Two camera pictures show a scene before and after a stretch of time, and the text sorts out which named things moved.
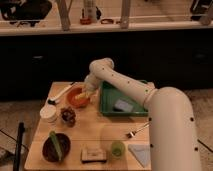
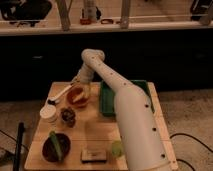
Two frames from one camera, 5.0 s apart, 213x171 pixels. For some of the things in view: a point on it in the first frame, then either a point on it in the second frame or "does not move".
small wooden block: [92, 155] does not move
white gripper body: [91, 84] → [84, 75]
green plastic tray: [109, 94] does not move
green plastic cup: [117, 149] does not move
